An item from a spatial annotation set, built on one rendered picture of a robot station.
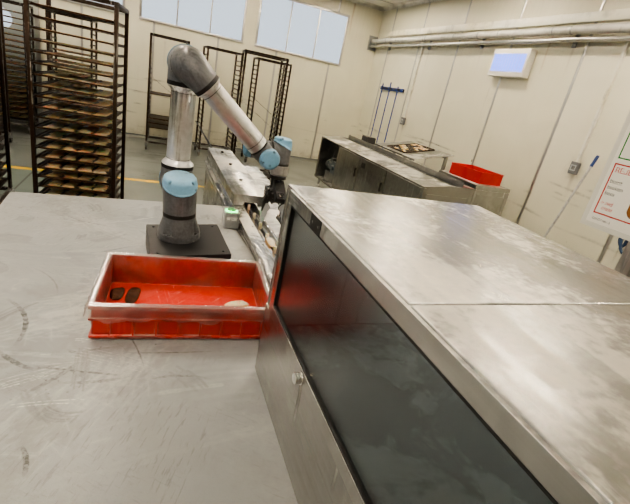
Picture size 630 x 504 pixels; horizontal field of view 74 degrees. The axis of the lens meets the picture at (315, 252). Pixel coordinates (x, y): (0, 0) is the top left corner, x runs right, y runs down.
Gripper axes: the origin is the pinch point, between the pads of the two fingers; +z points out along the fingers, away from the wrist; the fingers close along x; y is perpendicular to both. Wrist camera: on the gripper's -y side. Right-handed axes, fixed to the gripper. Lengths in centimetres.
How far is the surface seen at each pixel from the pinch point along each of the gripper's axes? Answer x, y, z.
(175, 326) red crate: 41, -67, 8
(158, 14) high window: 51, 699, -119
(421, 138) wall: -369, 453, -12
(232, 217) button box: 13.0, 20.4, 6.3
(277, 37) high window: -160, 700, -129
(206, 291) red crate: 30, -41, 11
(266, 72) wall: -149, 700, -65
